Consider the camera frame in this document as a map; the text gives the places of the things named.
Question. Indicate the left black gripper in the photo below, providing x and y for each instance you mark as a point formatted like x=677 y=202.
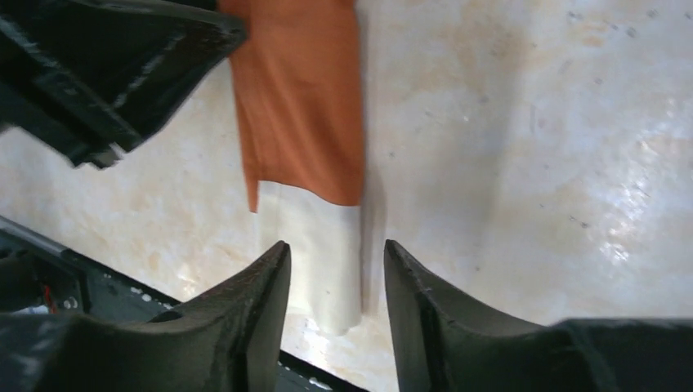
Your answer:
x=92 y=79

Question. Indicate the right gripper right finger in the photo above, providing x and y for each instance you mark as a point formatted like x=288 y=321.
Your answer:
x=447 y=340

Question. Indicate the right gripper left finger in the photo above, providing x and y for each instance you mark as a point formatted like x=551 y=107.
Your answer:
x=226 y=339

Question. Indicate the orange underwear white waistband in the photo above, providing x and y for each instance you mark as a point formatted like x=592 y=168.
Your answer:
x=299 y=107

